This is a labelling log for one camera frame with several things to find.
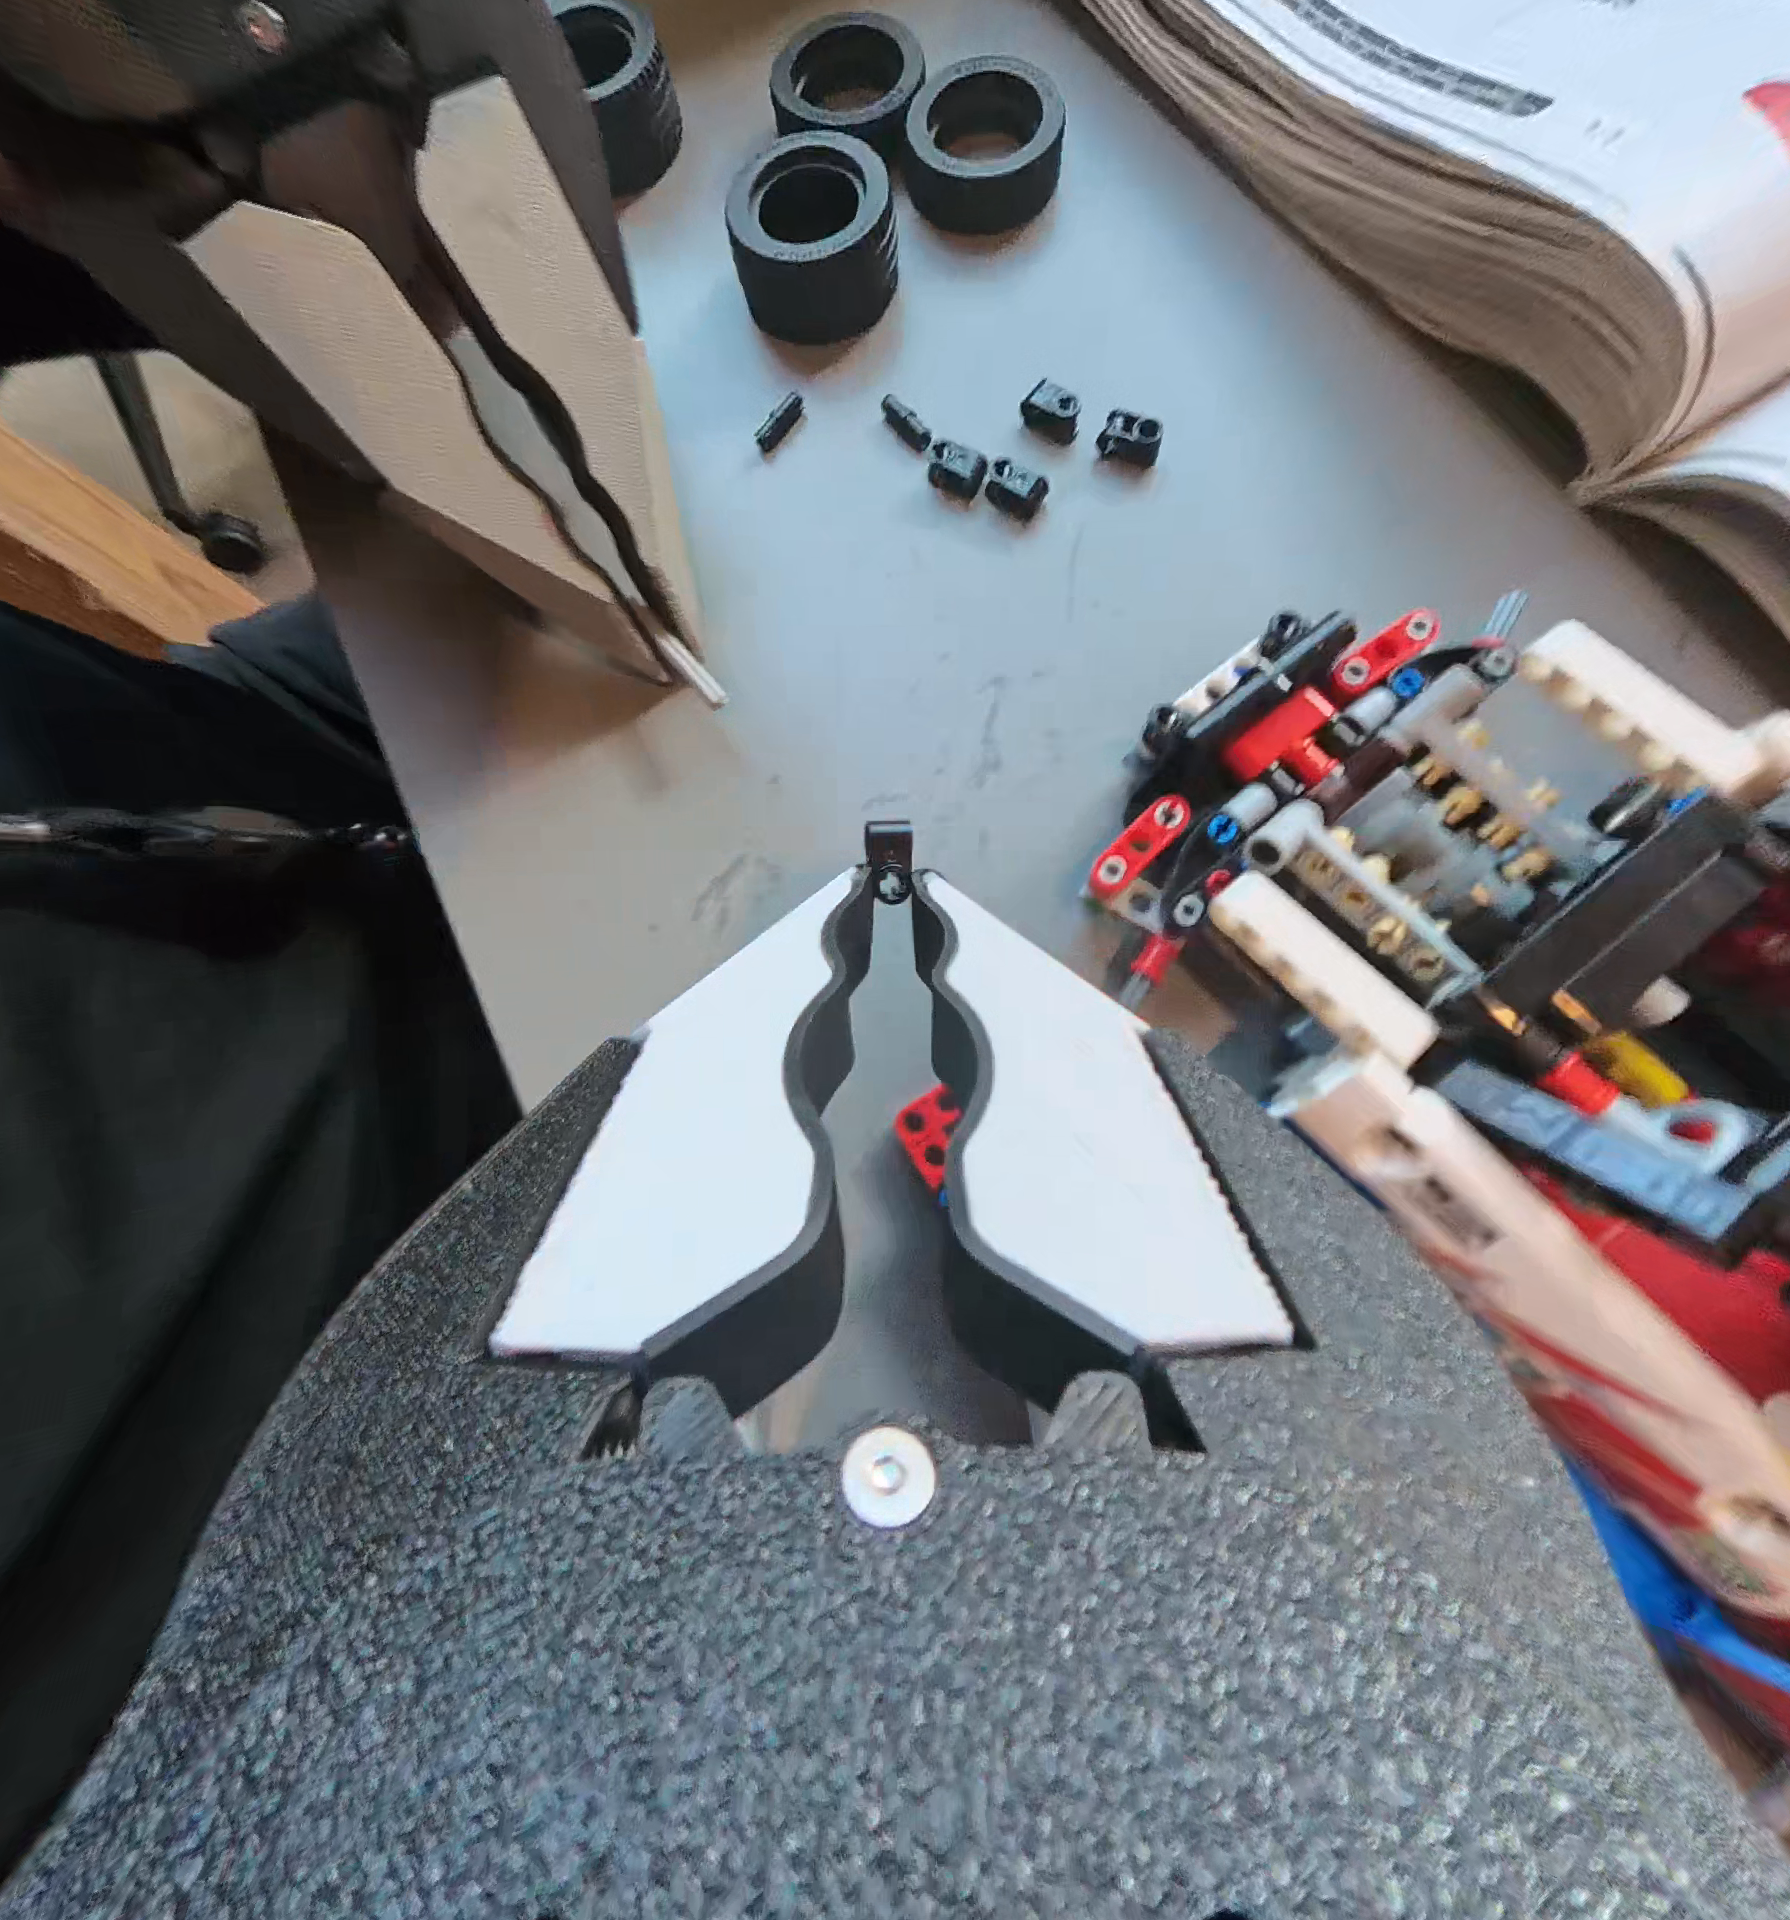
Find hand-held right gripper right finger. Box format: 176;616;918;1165
906;869;1297;1420

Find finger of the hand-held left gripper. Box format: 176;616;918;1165
177;202;687;687
411;73;705;666

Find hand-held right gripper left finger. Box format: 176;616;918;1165
490;865;869;1411

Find red angled brick beam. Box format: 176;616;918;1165
894;1086;971;1194

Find grey axle rod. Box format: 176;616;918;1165
646;622;727;707

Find toy brick race car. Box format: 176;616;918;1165
1082;592;1790;1847

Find person's dark trousers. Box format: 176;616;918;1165
166;592;418;842

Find wooden panel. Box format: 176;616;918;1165
0;374;264;662

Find person's black jacket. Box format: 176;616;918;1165
0;576;522;1920

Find open building instruction booklet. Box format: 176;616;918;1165
1052;0;1790;707

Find black lanyard strap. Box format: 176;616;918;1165
0;805;418;872

